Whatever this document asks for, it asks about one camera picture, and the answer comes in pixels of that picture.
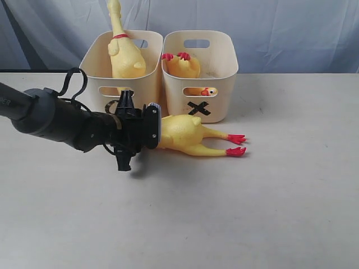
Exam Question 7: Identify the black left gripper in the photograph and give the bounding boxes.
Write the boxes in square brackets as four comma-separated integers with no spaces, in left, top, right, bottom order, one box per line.
[105,90,146,171]

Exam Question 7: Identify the upright-headed yellow rubber chicken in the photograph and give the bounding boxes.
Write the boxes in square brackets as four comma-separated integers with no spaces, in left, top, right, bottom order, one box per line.
[162,52,218,97]

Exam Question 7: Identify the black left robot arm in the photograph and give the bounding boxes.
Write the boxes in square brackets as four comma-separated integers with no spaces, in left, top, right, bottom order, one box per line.
[1,84,156,171]

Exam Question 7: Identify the cream bin marked O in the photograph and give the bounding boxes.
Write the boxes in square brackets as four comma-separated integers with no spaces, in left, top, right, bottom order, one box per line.
[80,30,163,112]

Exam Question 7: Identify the cream bin marked X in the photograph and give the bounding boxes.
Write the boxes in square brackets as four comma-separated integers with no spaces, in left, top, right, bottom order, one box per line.
[162,30,238,123]

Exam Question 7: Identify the blue-grey backdrop curtain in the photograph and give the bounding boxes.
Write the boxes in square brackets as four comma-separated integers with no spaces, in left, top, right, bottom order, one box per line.
[1,1,358,73]

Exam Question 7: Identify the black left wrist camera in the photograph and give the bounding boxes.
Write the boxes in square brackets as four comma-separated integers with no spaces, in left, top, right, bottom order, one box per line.
[141,103,162,149]

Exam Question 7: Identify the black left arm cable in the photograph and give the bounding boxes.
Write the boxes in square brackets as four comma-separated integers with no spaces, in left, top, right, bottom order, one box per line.
[56,67,93,113]

